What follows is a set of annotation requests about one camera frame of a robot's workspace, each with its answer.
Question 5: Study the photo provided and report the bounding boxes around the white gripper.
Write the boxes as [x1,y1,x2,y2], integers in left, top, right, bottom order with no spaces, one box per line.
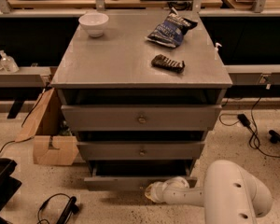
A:
[145,176,189,203]

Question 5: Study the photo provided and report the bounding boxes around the grey bottom drawer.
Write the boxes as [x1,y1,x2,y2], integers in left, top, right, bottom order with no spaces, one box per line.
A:
[84,160,197,191]

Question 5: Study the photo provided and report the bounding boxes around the grey drawer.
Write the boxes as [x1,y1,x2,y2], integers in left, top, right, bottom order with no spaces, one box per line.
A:
[84,160,197,191]
[62,105,221,132]
[77,142,204,161]

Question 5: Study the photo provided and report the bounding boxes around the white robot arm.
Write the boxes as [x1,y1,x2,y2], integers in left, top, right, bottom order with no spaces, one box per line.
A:
[145,160,273,224]

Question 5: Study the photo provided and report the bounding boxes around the grey wooden drawer cabinet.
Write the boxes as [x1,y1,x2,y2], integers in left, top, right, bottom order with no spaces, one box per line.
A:
[50,9,233,179]

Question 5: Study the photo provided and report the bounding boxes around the grey middle drawer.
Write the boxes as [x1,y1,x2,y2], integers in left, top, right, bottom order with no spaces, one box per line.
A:
[77,142,204,161]

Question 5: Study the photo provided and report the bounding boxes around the grey top drawer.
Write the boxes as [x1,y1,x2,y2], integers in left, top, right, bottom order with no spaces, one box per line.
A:
[62,105,221,132]

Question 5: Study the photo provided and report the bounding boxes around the black chair base leg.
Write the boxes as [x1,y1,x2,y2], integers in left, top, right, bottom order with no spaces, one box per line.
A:
[269,130,280,144]

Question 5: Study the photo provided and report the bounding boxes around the open cardboard box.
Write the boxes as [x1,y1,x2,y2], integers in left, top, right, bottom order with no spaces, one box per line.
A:
[16,89,78,166]

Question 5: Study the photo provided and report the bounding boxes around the dark striped snack bar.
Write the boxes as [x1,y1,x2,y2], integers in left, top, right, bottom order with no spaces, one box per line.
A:
[151,54,185,74]

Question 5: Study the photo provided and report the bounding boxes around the white pump bottle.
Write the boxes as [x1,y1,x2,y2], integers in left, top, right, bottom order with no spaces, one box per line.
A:
[215,42,222,60]

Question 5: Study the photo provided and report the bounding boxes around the blue chip bag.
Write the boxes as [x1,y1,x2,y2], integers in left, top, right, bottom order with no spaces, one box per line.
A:
[146,7,198,49]

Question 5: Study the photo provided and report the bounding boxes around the white ceramic bowl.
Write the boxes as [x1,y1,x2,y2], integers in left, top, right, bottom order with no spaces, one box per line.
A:
[78,12,109,37]

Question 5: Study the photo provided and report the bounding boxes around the black power adapter with cable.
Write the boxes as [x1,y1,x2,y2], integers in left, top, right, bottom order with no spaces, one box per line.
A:
[218,98,280,159]

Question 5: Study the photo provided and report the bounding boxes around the black headphones with cable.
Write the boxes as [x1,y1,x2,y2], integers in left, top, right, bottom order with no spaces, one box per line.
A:
[37,193,79,224]

